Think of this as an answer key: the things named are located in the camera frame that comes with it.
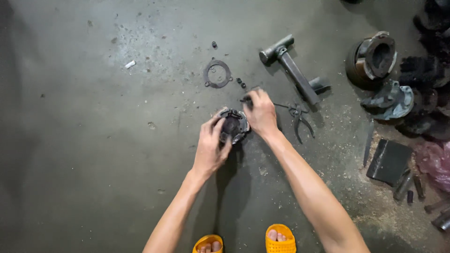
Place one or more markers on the yellow sandal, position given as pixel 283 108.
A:
pixel 280 239
pixel 207 244

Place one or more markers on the grey metal engine cover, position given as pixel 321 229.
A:
pixel 389 101

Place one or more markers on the yellow right sandal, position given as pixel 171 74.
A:
pixel 280 239

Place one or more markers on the person's left hand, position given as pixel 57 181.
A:
pixel 210 150

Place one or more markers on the person's right hand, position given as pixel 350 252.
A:
pixel 261 113

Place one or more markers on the black circlip pliers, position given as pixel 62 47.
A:
pixel 298 118

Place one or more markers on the yellow left sandal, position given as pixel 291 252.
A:
pixel 207 244

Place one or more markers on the person's left foot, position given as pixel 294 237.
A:
pixel 210 247

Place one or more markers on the person's right fingers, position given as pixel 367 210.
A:
pixel 250 100

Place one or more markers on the metal pipes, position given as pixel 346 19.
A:
pixel 439 214

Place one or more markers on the small black metal part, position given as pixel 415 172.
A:
pixel 246 100

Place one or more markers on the round metal clutch assembly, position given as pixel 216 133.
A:
pixel 233 125

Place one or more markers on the person's right foot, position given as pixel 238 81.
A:
pixel 276 235

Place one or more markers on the black rectangular block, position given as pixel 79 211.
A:
pixel 388 161

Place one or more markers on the small white scrap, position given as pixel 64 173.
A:
pixel 130 64

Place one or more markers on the long metal blade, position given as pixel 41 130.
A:
pixel 368 142

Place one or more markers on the small dark metal piece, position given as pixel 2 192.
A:
pixel 410 196

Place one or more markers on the round metal clutch drum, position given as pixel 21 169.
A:
pixel 372 59

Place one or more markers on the person's foot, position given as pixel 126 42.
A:
pixel 210 247
pixel 276 235

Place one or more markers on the pink plastic bag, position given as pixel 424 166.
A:
pixel 435 163

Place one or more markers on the heap of black engine parts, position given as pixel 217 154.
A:
pixel 430 66

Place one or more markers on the short metal cylinder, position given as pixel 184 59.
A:
pixel 403 186

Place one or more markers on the short dark metal rod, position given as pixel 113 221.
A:
pixel 418 187

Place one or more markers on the grey metal hammer tool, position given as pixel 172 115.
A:
pixel 293 68

